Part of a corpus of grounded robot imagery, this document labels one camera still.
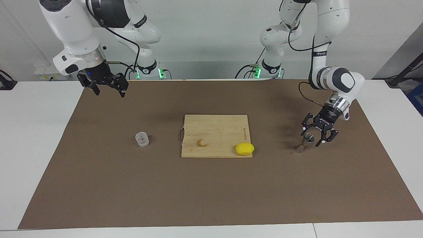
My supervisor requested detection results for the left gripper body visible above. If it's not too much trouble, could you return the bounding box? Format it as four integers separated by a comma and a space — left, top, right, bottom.
315, 104, 343, 132

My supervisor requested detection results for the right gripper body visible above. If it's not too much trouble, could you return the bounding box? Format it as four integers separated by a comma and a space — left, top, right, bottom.
79, 61, 117, 88

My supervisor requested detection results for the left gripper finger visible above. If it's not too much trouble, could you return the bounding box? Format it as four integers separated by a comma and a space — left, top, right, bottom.
315, 126, 339, 147
300, 113, 321, 137

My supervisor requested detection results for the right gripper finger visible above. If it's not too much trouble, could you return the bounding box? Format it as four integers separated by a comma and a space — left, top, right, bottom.
77, 73, 101, 96
110, 73, 129, 98

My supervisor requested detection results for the metal jigger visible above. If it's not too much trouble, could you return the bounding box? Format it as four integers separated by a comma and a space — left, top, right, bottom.
295, 133, 315, 154

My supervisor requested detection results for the white power strip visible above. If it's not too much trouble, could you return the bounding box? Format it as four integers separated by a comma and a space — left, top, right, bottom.
33, 64, 66, 82

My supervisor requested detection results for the clear glass cup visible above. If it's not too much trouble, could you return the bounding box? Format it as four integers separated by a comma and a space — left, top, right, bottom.
135, 131, 150, 147

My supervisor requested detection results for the yellow lemon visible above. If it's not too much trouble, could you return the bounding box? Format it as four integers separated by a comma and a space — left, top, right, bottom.
235, 142, 255, 156

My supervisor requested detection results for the black stand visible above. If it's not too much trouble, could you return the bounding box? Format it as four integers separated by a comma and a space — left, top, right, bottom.
384, 52, 423, 88
0, 69, 18, 91

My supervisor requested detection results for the blue box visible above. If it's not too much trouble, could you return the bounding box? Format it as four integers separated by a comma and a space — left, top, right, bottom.
406, 82, 423, 117

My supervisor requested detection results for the wooden cutting board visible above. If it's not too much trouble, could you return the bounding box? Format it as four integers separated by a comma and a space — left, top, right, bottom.
179, 114, 253, 159

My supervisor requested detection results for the black cable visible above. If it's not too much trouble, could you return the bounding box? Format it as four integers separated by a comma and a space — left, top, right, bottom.
235, 46, 267, 79
85, 0, 141, 80
279, 0, 332, 52
298, 81, 326, 108

